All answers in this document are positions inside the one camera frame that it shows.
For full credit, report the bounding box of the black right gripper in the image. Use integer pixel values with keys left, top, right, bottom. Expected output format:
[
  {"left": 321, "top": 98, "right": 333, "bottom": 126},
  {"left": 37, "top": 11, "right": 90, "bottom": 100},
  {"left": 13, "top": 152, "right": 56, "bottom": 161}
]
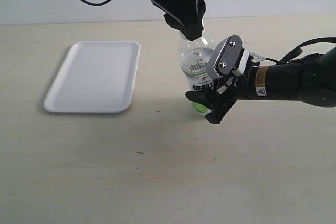
[{"left": 185, "top": 68, "right": 256, "bottom": 124}]

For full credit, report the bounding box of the clear plastic drink bottle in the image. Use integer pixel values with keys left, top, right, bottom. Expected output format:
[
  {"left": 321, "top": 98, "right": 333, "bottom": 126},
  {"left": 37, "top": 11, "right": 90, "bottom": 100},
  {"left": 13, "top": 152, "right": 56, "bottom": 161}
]
[{"left": 178, "top": 31, "right": 216, "bottom": 116}]

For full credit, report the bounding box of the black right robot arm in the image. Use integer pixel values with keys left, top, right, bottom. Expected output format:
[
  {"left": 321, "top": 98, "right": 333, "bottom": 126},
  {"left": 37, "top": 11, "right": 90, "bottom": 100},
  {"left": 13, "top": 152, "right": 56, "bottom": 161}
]
[{"left": 186, "top": 49, "right": 335, "bottom": 124}]

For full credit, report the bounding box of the white rectangular plastic tray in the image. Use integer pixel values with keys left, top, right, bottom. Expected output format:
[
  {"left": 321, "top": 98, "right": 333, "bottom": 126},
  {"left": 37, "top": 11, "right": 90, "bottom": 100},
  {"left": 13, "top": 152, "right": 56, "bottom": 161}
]
[{"left": 44, "top": 41, "right": 141, "bottom": 113}]

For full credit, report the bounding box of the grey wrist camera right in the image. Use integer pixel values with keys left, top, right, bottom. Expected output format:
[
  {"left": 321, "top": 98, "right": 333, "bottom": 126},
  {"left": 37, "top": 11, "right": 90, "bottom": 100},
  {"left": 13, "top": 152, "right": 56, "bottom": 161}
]
[{"left": 206, "top": 35, "right": 249, "bottom": 80}]

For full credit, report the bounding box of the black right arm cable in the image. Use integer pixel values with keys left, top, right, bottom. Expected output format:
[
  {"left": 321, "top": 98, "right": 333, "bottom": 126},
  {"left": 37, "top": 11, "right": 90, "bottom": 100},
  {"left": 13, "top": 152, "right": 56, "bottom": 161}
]
[{"left": 251, "top": 37, "right": 336, "bottom": 65}]

